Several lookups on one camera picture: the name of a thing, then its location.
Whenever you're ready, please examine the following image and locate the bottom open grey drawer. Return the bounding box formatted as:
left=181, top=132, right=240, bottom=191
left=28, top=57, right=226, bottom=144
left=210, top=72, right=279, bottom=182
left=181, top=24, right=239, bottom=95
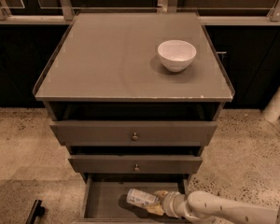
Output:
left=80, top=174, right=188, bottom=224

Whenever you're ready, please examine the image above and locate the white ceramic bowl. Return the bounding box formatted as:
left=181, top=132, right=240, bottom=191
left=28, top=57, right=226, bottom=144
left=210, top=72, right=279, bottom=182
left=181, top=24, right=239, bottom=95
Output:
left=157, top=40, right=197, bottom=72

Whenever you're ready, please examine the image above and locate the top drawer brass knob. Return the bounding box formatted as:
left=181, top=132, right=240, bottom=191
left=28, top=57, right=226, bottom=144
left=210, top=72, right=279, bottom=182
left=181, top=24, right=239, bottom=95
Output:
left=132, top=133, right=139, bottom=141

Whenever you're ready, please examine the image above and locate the drawer brass knob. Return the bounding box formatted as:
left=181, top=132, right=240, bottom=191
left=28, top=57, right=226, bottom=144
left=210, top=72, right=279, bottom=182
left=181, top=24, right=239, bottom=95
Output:
left=133, top=164, right=140, bottom=172
left=132, top=133, right=139, bottom=141

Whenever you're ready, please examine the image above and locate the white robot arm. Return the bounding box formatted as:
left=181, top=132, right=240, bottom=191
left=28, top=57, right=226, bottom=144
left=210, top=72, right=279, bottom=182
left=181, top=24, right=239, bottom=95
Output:
left=144, top=190, right=280, bottom=224

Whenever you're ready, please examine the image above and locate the metal railing frame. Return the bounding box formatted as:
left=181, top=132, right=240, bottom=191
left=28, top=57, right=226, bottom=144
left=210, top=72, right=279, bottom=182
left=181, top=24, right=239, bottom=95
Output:
left=0, top=0, right=280, bottom=26

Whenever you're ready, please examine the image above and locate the middle drawer brass knob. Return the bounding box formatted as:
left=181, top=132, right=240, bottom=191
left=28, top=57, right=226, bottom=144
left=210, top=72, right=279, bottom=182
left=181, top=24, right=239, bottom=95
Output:
left=133, top=164, right=140, bottom=172

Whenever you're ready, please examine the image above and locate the black object on floor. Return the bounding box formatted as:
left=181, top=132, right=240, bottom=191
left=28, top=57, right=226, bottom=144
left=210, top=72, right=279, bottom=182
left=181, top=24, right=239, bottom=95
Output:
left=25, top=200, right=45, bottom=224

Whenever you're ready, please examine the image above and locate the top grey drawer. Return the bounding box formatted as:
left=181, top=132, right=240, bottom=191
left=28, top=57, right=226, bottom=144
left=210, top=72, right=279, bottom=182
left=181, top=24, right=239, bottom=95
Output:
left=50, top=120, right=217, bottom=147

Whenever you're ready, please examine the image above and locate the grey drawer cabinet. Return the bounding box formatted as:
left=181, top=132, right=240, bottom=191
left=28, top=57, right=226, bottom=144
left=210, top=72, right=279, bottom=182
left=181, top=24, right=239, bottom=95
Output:
left=32, top=12, right=235, bottom=224

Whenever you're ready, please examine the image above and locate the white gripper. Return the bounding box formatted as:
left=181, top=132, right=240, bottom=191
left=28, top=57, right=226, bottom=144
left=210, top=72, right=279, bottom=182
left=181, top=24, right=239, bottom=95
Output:
left=145, top=190, right=187, bottom=218

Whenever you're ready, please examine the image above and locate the middle grey drawer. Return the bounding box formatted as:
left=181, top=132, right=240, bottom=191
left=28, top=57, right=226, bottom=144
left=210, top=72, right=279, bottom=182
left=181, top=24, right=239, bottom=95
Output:
left=69, top=155, right=203, bottom=174

